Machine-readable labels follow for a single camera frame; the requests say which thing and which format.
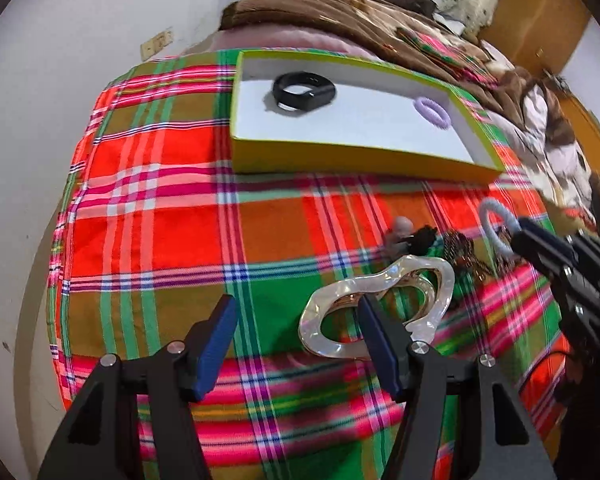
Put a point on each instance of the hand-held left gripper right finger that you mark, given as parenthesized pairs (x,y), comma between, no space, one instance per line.
(380,347)

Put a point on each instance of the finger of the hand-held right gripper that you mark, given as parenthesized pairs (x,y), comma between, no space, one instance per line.
(542,232)
(535,255)

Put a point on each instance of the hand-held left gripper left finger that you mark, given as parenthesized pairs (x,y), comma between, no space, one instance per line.
(214,347)

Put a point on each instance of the pearl hair claw clip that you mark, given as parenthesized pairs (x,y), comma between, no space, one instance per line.
(420,265)

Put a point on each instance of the yellow-green cardboard box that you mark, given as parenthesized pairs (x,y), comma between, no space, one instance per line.
(330,157)

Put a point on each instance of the white quilt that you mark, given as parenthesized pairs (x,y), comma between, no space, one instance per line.
(555,160)

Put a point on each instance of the plaid bed cloth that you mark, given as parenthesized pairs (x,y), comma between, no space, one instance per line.
(155,200)

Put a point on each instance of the folded plaid cloth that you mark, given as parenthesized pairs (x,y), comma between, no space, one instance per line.
(440,50)

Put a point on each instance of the wooden wardrobe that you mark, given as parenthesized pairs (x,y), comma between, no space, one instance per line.
(540,10)

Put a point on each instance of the black smart band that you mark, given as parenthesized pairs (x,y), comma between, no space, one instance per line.
(280,91)

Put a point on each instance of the brown blanket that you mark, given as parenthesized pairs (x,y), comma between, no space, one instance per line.
(340,15)

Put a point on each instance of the pink bed sheet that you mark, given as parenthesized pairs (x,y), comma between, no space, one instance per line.
(280,40)

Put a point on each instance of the wall outlet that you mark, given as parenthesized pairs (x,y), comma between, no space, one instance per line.
(155,45)

